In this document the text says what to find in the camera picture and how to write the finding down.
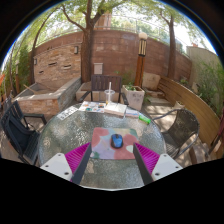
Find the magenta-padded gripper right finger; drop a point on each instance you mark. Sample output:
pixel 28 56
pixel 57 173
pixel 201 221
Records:
pixel 160 165

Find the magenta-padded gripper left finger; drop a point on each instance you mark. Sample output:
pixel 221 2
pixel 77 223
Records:
pixel 63 165

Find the blue computer mouse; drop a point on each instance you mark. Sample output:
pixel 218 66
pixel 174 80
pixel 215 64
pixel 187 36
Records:
pixel 116 141

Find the multicoloured patchy mouse pad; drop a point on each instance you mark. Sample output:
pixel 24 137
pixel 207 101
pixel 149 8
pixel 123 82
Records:
pixel 100 146

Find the pinkish stone block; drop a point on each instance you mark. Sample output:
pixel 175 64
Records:
pixel 200 153

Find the brown wicker metal chair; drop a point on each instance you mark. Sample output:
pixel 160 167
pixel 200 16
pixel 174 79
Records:
pixel 181 128

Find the small green box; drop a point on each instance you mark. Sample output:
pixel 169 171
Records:
pixel 144 119

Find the white printed plate card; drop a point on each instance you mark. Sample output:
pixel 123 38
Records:
pixel 67 113

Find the black slatted armchair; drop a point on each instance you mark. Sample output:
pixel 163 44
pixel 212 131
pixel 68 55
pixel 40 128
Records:
pixel 18 136

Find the thin pale booklet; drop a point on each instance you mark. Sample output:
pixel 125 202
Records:
pixel 132 113

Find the colourful open magazine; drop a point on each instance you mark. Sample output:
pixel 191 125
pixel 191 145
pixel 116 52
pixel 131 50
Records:
pixel 91 106

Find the stone raised garden bed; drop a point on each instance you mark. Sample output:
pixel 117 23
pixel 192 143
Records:
pixel 43 101

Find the curved wooden bench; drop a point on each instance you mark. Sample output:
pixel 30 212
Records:
pixel 196 106

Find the thick white book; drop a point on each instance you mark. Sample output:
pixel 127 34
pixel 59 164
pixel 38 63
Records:
pixel 115 109

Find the white stone planter box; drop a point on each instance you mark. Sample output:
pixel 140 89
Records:
pixel 135 98

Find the red hanging cloth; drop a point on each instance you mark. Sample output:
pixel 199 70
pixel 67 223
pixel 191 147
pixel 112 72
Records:
pixel 221 126

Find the clear plastic cup with straw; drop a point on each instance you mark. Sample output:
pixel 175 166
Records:
pixel 109 96

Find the pale stone slab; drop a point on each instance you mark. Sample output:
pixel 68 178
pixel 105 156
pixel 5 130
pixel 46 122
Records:
pixel 151 81

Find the dark wooden slatted chair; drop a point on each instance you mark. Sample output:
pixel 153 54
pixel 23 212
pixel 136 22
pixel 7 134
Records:
pixel 100 83

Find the thick forked tree trunk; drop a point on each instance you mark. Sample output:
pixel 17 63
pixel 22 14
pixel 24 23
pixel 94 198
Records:
pixel 87 53

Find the slim straight tree trunk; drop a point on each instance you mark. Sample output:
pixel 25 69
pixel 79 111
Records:
pixel 171 50

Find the wooden garden lamp post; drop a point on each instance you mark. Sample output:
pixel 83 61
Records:
pixel 140 66

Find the grey wall utility box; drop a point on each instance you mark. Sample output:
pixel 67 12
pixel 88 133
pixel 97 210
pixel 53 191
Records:
pixel 98 68

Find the dark wall lamp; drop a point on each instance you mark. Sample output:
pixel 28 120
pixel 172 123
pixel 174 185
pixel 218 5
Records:
pixel 76 50
pixel 35 61

